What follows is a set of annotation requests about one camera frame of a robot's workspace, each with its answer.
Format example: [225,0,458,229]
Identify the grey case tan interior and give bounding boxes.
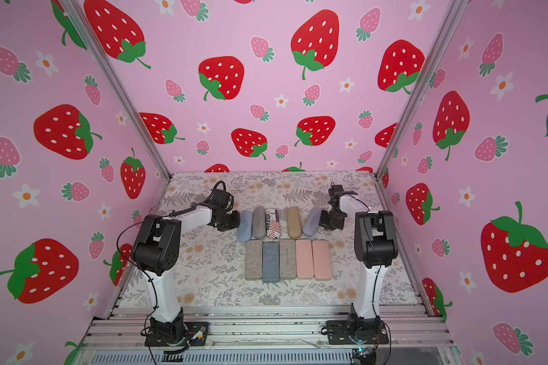
[302,207,323,237]

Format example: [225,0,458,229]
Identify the light blue case white glasses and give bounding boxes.
[237,211,253,243]

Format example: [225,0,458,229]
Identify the olive glasses case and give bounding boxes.
[287,206,302,240]

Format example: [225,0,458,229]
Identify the pink case round glasses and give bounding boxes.
[312,240,333,281]

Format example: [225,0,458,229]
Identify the pink case black glasses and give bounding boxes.
[295,240,314,280]

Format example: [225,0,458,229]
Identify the grey case with red glasses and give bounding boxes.
[279,239,297,280]

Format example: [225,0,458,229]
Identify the grey case mint interior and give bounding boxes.
[244,240,263,281]

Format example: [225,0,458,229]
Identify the blue-grey case purple glasses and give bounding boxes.
[262,242,280,283]

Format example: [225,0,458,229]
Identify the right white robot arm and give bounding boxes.
[319,183,398,337]

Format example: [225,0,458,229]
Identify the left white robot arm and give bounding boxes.
[130,180,241,342]

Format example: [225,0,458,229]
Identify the floral table mat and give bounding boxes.
[118,170,421,307]

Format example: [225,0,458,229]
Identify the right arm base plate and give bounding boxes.
[320,319,390,346]

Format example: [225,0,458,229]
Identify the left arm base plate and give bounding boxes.
[145,319,209,352]

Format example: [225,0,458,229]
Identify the aluminium rail frame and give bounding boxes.
[71,304,463,364]

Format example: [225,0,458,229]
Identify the electronics board with cables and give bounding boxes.
[350,347,377,365]

